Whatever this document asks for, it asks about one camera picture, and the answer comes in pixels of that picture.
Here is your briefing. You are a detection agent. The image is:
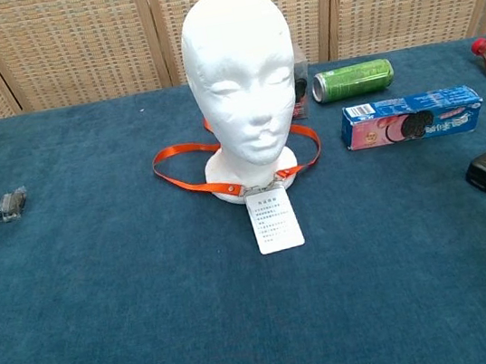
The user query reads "orange lanyard strap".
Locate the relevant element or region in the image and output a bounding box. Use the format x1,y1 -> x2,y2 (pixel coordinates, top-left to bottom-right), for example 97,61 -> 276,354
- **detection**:
146,101 -> 328,210

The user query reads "white badge card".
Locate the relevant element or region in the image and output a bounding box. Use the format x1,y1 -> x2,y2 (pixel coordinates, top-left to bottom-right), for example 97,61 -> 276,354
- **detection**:
243,182 -> 308,258

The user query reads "white mannequin head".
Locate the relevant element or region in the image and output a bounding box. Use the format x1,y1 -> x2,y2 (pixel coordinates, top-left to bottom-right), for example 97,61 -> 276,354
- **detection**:
173,0 -> 329,210

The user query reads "woven bamboo folding screen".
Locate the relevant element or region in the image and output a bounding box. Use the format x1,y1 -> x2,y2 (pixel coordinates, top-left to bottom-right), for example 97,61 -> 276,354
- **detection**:
0,0 -> 486,131

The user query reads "blue carpet table cover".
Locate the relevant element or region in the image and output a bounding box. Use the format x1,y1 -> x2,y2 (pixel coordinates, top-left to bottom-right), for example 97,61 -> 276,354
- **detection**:
0,34 -> 486,364

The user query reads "clear plastic box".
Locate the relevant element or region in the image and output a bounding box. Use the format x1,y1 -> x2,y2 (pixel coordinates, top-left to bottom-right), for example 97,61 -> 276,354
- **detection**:
281,42 -> 318,121

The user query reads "green drink can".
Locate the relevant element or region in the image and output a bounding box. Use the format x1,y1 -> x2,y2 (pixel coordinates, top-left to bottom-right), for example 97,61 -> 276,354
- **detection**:
309,56 -> 398,105

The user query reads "blue cookie box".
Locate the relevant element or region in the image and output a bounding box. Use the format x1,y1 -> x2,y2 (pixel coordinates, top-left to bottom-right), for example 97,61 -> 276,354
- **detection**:
335,82 -> 486,153

